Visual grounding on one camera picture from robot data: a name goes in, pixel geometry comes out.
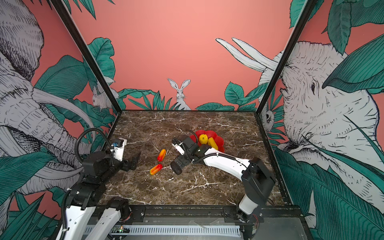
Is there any red yellow fake fruit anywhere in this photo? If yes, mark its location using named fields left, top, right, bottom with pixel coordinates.
left=157, top=149, right=167, bottom=162
left=150, top=164, right=163, bottom=176

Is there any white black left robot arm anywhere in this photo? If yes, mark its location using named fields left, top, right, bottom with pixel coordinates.
left=56, top=151, right=141, bottom=240

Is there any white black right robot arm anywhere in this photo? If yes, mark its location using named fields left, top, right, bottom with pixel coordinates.
left=171, top=135, right=276, bottom=223

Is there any red flower-shaped fruit bowl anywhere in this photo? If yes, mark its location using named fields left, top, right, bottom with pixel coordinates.
left=190, top=130, right=225, bottom=153

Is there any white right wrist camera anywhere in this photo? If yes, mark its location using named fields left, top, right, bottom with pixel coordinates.
left=172, top=144, right=185, bottom=155

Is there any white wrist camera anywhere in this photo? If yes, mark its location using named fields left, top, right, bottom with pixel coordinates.
left=111, top=138, right=127, bottom=162
left=172, top=144, right=185, bottom=155

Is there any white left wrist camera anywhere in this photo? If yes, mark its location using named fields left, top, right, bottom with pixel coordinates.
left=111, top=138, right=127, bottom=162

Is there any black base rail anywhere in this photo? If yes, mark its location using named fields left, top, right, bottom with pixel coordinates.
left=117, top=205, right=304, bottom=224

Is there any black corrugated cable hose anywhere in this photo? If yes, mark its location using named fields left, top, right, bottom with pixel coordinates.
left=74, top=128, right=112, bottom=164

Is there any white slotted cable duct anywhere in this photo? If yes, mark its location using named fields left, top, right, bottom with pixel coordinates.
left=109, top=225, right=242, bottom=237

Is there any black corner frame post left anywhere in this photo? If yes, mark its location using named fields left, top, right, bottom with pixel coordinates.
left=51, top=0, right=123, bottom=114

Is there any black corner frame post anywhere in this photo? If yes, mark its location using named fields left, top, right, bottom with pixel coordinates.
left=51, top=0, right=123, bottom=114
left=255, top=0, right=319, bottom=115

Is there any black corner frame post right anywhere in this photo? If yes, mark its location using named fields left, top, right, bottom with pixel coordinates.
left=255, top=0, right=319, bottom=115

